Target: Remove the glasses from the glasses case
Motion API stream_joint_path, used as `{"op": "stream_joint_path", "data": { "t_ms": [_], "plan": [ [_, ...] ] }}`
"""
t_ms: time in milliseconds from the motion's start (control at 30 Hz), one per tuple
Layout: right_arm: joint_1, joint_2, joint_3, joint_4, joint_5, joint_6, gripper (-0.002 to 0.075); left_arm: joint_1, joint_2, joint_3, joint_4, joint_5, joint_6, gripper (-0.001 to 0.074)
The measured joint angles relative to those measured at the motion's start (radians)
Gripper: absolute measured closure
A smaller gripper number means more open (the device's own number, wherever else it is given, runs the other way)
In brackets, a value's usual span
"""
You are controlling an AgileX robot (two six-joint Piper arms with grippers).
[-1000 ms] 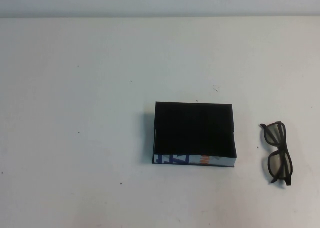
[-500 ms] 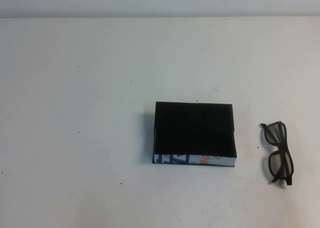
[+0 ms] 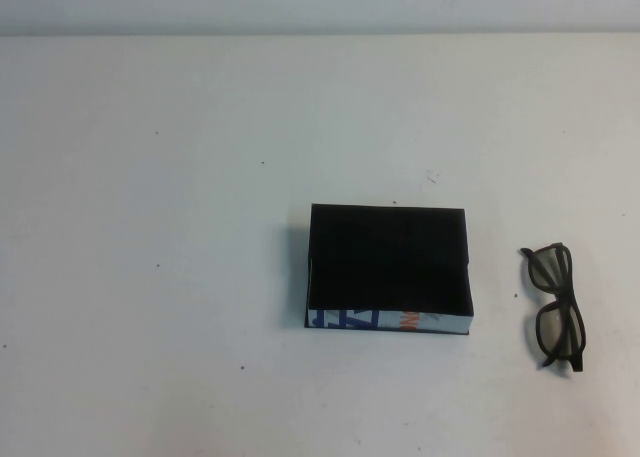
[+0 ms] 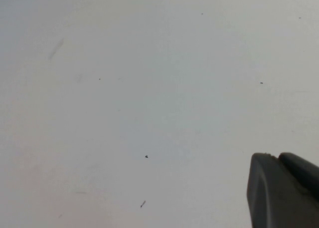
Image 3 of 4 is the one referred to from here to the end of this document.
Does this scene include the black glasses case printed sides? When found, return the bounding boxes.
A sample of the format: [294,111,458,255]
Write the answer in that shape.
[304,202,474,337]

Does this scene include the black-framed glasses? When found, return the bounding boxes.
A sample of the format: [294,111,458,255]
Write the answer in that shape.
[518,243,586,374]

